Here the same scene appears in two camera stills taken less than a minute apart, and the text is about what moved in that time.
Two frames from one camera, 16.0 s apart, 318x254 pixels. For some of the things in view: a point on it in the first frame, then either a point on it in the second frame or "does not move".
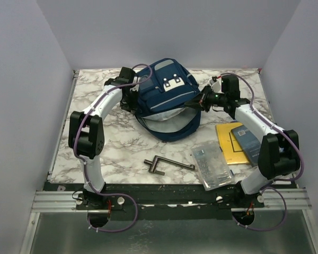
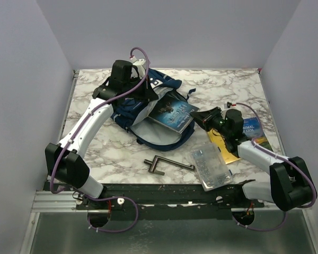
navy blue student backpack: (162, 108) → (133, 115)
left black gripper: (132, 106) → (150, 94)
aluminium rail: (279, 200) does not move
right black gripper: (201, 102) → (205, 118)
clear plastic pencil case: (212, 165) does not move
